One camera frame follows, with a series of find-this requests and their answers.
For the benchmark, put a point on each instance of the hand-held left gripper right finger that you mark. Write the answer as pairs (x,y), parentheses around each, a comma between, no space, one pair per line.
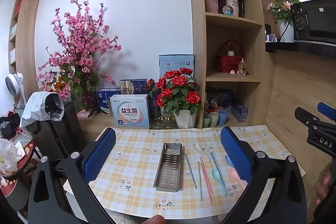
(236,158)

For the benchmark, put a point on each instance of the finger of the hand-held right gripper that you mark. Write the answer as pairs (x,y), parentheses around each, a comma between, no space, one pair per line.
(302,115)
(325,108)

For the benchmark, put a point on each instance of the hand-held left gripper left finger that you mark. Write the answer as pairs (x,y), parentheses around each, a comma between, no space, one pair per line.
(101,153)

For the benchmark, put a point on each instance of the blue spoon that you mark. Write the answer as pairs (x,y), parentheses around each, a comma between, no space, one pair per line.
(228,160)

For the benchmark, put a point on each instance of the pink spoon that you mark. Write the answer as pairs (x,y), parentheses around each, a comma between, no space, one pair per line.
(235,174)

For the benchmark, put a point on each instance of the blue chopstick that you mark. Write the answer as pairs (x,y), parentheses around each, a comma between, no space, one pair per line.
(190,171)
(215,165)

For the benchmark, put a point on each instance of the teal spoon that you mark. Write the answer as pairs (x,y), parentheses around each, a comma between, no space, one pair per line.
(219,179)

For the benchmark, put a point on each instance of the pink chopstick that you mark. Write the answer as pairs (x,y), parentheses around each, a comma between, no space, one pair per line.
(208,184)
(203,174)

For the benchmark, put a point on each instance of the white spoon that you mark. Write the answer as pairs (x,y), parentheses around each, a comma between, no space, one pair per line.
(199,149)

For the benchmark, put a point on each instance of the steel utensil tray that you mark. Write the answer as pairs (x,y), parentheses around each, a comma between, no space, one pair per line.
(168,169)

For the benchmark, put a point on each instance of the person's right hand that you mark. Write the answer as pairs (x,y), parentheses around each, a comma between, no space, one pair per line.
(324,184)

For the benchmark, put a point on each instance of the person's left hand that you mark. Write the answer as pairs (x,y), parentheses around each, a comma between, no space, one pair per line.
(156,219)

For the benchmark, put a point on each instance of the yellow checkered floral tablecloth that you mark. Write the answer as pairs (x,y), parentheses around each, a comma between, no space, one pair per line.
(136,161)

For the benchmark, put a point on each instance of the blue cup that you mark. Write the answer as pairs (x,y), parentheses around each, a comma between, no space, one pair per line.
(223,117)

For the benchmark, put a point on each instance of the beige cup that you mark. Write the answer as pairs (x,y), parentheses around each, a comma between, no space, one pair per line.
(214,117)

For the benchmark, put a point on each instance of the purple box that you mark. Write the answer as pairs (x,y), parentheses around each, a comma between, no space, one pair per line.
(240,111)

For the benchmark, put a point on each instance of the green cup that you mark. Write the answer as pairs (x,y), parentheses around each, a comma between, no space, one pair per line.
(206,119)

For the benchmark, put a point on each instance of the white and blue box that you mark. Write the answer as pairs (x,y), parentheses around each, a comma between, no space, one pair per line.
(130,111)

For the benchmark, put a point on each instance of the pink cup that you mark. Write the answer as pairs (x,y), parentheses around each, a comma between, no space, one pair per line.
(218,108)

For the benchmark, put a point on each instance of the dark blue carton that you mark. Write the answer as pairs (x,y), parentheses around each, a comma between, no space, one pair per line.
(105,99)

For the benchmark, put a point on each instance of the dark blue printed box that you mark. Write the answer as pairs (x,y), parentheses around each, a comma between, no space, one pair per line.
(226,98)

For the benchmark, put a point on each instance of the black moon print box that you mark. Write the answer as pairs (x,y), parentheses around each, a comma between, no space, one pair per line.
(214,101)

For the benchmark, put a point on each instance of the black countertop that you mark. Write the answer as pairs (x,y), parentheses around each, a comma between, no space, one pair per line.
(299,47)

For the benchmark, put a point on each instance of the dark blue tall box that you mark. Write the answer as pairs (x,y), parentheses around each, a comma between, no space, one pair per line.
(153,106)

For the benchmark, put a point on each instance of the gold and blue box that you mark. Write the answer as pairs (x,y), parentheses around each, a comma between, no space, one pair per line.
(132,86)

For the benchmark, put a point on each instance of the small glass bottle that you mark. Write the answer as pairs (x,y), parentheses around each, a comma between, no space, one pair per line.
(242,67)

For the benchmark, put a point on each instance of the white garment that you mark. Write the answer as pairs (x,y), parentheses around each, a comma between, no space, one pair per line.
(36,108)

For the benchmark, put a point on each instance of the red rose plant white pot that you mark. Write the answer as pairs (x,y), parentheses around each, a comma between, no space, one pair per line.
(181,92)

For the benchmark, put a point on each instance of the black microwave oven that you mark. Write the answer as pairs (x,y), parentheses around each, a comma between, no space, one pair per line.
(315,20)

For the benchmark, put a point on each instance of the round dark red table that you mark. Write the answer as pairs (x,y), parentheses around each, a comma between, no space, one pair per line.
(15,179)

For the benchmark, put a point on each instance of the red basket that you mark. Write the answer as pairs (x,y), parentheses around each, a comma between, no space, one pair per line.
(227,60)

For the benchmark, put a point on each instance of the white plastic bag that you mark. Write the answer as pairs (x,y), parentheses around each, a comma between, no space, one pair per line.
(8,154)

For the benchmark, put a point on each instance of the dark clothes pile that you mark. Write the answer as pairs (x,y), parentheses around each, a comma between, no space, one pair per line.
(9,125)

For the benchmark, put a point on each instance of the wooden shelf unit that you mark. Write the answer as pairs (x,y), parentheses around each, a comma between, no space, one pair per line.
(199,56)

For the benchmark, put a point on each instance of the pink roses white vase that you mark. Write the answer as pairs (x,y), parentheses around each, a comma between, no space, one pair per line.
(282,6)

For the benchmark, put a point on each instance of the white fan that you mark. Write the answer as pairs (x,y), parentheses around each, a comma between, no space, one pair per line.
(13,85)

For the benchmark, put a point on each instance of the light blue box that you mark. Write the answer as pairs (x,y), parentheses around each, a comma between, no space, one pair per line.
(174,62)

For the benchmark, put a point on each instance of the pink blossom flower arrangement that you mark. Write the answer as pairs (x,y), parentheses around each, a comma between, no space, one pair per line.
(78,40)

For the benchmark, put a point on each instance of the snow globe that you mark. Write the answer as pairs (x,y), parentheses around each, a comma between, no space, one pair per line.
(228,11)

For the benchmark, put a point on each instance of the beige lidded mug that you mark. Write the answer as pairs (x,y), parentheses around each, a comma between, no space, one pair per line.
(233,3)

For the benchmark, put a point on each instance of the pink lidded mug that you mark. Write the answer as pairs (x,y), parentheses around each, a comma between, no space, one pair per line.
(211,1)

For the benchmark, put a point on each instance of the white wall socket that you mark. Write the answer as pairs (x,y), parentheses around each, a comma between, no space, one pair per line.
(105,71)

